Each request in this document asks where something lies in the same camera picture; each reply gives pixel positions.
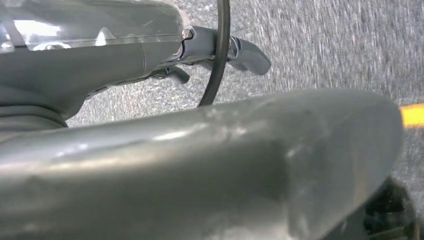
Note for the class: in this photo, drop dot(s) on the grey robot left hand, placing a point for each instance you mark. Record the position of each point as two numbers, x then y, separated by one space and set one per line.
82 66

